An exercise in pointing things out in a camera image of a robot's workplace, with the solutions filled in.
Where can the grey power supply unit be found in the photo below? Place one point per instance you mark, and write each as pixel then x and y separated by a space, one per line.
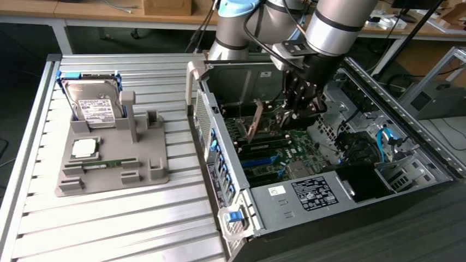
pixel 277 207

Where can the silver chipset heatsink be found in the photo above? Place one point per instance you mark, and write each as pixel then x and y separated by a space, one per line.
pixel 301 169

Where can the wooden desk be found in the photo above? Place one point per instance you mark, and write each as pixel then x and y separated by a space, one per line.
pixel 36 11

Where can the white box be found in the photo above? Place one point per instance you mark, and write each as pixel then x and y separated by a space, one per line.
pixel 394 24

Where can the perforated metal disk bay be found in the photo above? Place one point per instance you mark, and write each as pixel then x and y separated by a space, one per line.
pixel 338 109

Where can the black stand pole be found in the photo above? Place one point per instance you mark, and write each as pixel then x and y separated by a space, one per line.
pixel 415 30

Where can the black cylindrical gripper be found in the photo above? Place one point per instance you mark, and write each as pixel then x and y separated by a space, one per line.
pixel 321 71

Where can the hard disk in blue frame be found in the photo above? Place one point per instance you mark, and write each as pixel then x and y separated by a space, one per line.
pixel 95 109

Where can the grey plastic parts rack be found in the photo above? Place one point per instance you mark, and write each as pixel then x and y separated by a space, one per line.
pixel 108 180

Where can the brown cardboard box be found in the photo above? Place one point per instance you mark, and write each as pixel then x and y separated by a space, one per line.
pixel 167 6

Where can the CPU socket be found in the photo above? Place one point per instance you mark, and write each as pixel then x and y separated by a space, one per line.
pixel 266 128

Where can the green Dell motherboard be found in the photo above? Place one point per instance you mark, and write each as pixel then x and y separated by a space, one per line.
pixel 302 147

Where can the open black PC case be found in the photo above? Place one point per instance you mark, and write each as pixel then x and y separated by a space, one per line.
pixel 327 240

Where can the aluminium profile frame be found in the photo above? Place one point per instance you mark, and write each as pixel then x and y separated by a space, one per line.
pixel 453 54

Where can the blue expansion slot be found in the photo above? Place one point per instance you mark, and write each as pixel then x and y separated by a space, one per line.
pixel 258 161

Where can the grey computer tower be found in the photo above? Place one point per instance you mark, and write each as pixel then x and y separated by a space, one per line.
pixel 437 101

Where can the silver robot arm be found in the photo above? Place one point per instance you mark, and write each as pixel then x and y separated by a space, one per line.
pixel 338 27

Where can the thin socket locking lever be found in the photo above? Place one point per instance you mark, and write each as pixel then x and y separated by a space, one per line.
pixel 240 112

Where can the green RAM stick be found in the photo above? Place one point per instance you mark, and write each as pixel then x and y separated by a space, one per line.
pixel 106 163

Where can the slotted metal disk bay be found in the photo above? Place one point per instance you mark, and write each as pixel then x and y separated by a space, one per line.
pixel 401 177

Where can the silver CPU chip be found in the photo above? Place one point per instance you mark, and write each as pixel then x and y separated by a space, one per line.
pixel 84 148

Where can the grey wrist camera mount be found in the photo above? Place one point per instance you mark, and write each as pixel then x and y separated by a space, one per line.
pixel 291 54

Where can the black monitor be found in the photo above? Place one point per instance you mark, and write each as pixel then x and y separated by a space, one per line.
pixel 403 4

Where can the graphics card with black cooler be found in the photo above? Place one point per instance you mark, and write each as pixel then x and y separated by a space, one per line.
pixel 256 120

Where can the blue case latch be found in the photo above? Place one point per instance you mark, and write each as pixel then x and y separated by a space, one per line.
pixel 232 217

